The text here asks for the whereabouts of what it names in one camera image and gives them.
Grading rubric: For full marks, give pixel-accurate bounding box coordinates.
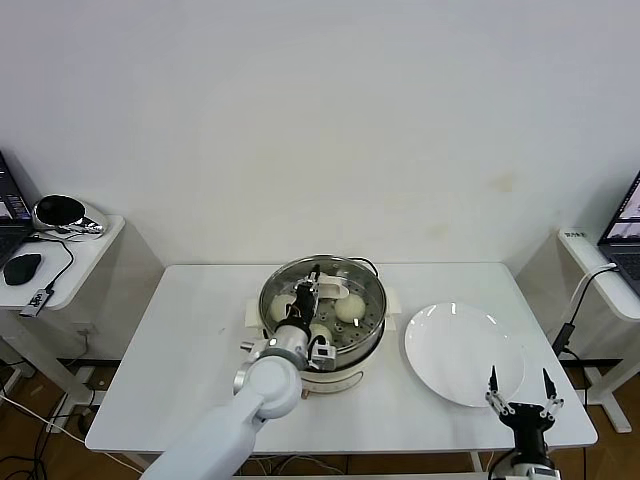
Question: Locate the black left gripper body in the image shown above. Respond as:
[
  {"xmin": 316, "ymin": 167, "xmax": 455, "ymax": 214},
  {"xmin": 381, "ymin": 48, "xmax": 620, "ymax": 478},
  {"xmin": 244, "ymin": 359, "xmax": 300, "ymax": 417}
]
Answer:
[{"xmin": 282, "ymin": 294, "xmax": 319, "ymax": 331}]

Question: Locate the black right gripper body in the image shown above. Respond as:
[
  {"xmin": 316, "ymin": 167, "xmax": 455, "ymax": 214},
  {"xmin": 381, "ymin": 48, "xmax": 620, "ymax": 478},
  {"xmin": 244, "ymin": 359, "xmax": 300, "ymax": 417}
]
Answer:
[{"xmin": 502, "ymin": 403, "xmax": 551, "ymax": 454}]

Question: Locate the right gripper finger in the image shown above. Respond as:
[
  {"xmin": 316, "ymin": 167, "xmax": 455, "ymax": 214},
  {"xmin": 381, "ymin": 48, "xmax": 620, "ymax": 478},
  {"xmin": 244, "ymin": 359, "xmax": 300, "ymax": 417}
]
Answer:
[
  {"xmin": 483, "ymin": 365, "xmax": 516, "ymax": 417},
  {"xmin": 537, "ymin": 368, "xmax": 566, "ymax": 422}
]

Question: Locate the glass lid with cream handle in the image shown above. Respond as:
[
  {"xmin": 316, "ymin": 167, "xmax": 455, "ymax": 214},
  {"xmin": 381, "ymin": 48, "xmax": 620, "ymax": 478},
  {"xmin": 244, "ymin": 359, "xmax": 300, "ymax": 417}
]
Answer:
[{"xmin": 259, "ymin": 254, "xmax": 388, "ymax": 354}]

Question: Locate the stainless steel steamer basket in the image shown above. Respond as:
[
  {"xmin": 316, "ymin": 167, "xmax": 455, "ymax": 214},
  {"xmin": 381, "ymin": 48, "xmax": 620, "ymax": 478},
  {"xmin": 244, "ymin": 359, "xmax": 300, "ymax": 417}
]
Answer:
[{"xmin": 258, "ymin": 254, "xmax": 388, "ymax": 369}]

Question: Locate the white round plate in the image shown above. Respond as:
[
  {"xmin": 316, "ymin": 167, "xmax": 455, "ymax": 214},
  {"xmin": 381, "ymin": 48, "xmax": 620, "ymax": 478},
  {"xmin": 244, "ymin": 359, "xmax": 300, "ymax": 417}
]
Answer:
[{"xmin": 403, "ymin": 301, "xmax": 526, "ymax": 409}]

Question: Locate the white side desk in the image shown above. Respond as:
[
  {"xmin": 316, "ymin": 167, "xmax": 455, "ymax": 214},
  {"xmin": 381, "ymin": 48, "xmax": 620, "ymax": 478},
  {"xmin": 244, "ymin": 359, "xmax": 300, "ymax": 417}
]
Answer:
[
  {"xmin": 514, "ymin": 227, "xmax": 640, "ymax": 434},
  {"xmin": 0, "ymin": 214, "xmax": 166, "ymax": 401}
]

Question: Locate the open grey laptop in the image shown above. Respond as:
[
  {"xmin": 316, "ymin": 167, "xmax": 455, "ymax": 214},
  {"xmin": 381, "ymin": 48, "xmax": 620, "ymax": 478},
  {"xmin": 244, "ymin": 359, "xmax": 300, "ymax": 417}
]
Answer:
[{"xmin": 596, "ymin": 169, "xmax": 640, "ymax": 296}]

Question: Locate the chrome silver helmet-shaped device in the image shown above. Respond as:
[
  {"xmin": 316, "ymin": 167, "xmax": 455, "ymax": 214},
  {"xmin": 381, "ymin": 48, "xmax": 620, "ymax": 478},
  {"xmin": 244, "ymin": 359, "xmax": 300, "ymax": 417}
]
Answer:
[{"xmin": 30, "ymin": 194, "xmax": 109, "ymax": 244}]

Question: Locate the black computer mouse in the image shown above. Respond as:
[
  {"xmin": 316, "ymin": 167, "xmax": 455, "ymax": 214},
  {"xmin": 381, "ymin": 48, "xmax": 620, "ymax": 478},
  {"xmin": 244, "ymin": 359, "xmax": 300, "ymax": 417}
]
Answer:
[{"xmin": 2, "ymin": 252, "xmax": 43, "ymax": 287}]

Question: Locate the open black laptop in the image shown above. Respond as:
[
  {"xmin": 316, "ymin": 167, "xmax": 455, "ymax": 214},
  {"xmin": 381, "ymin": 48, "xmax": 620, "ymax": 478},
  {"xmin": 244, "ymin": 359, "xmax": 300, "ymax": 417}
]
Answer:
[{"xmin": 0, "ymin": 151, "xmax": 35, "ymax": 269}]

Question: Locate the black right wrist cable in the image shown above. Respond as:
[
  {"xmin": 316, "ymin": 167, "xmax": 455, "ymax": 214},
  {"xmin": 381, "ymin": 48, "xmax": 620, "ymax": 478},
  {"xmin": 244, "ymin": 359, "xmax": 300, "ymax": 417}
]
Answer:
[{"xmin": 487, "ymin": 448, "xmax": 516, "ymax": 480}]

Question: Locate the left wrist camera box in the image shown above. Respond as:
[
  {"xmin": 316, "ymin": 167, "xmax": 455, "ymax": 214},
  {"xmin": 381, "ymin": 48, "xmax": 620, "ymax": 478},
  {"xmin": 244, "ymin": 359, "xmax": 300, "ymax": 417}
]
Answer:
[{"xmin": 305, "ymin": 339, "xmax": 339, "ymax": 373}]

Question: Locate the laptop charger cable with adapter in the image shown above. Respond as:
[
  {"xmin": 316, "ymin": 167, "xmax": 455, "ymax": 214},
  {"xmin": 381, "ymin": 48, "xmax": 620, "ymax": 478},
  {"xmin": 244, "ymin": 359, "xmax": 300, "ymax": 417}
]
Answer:
[{"xmin": 549, "ymin": 262, "xmax": 621, "ymax": 361}]

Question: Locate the white cable bundle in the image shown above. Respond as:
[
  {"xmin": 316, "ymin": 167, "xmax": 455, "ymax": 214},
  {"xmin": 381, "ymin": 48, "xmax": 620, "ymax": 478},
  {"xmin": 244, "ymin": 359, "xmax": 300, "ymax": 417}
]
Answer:
[{"xmin": 239, "ymin": 454, "xmax": 351, "ymax": 476}]

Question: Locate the thin black hub cable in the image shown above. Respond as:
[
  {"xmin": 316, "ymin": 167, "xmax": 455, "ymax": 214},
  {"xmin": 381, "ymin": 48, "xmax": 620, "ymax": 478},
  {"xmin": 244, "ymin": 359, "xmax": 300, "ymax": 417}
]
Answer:
[{"xmin": 27, "ymin": 234, "xmax": 75, "ymax": 294}]

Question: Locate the white floor cable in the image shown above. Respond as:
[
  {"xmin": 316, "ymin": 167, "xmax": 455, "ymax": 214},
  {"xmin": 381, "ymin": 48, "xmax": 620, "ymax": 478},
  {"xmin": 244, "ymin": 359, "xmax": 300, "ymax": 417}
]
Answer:
[{"xmin": 0, "ymin": 392, "xmax": 89, "ymax": 444}]

